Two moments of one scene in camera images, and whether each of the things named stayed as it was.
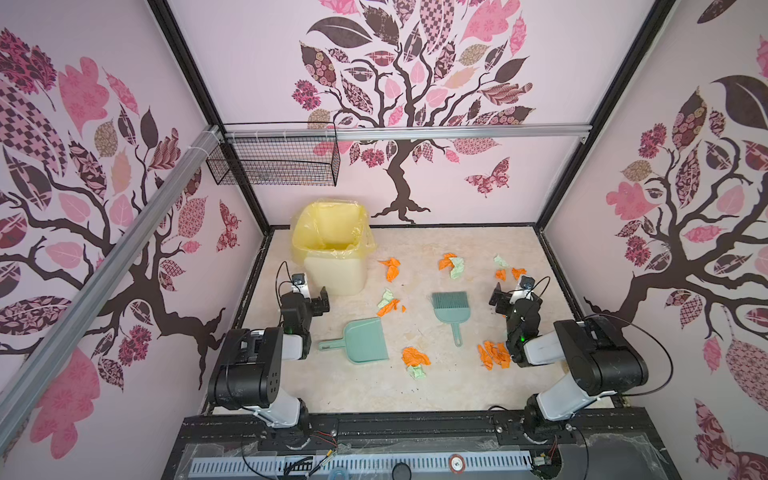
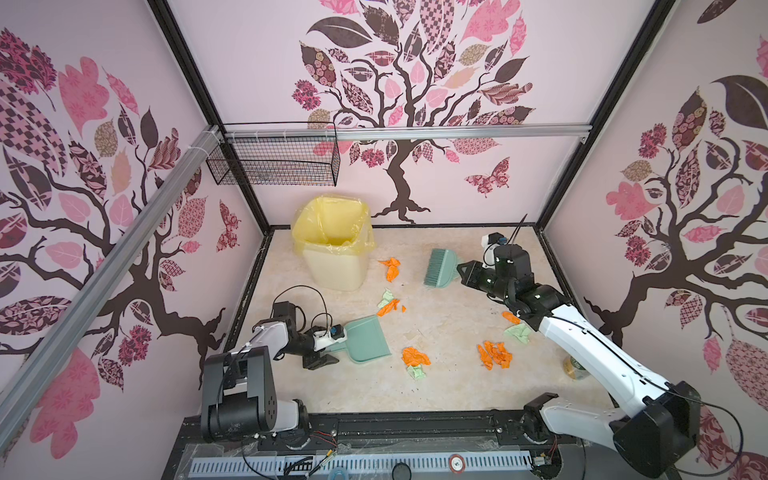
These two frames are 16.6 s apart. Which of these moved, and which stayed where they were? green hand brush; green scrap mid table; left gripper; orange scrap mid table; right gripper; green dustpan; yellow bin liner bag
Moved: green hand brush; right gripper; left gripper
Stayed: green dustpan; orange scrap mid table; green scrap mid table; yellow bin liner bag
